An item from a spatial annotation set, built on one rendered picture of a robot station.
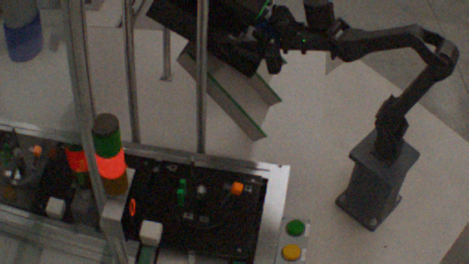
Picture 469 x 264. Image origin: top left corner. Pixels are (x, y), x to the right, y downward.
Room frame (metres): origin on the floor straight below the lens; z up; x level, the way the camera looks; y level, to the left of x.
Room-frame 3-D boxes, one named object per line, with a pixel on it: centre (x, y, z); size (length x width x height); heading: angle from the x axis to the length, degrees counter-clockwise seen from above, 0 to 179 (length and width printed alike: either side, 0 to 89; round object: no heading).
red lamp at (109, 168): (0.61, 0.20, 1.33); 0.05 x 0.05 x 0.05
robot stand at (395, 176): (0.89, -0.37, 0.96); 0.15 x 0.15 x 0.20; 47
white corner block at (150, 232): (0.70, 0.17, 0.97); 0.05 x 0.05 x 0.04; 83
